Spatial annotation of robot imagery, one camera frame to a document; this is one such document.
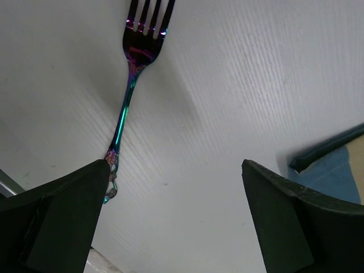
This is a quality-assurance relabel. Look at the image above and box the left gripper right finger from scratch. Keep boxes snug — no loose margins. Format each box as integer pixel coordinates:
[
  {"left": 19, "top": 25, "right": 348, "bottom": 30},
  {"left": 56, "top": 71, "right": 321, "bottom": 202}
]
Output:
[{"left": 242, "top": 160, "right": 363, "bottom": 272}]

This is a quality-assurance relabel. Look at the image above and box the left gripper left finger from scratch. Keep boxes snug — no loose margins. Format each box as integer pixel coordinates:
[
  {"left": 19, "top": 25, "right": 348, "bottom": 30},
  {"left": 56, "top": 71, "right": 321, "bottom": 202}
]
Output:
[{"left": 1, "top": 159, "right": 110, "bottom": 272}]

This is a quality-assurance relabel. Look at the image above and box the blue beige checkered placemat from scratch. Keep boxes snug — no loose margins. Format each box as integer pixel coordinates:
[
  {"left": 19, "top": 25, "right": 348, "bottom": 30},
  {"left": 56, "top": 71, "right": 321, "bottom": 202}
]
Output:
[{"left": 288, "top": 124, "right": 363, "bottom": 205}]

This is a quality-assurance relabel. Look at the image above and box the iridescent metal fork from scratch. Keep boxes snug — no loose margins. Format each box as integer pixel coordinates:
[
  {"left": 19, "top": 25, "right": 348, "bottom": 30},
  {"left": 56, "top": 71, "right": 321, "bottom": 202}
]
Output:
[{"left": 104, "top": 0, "right": 175, "bottom": 203}]

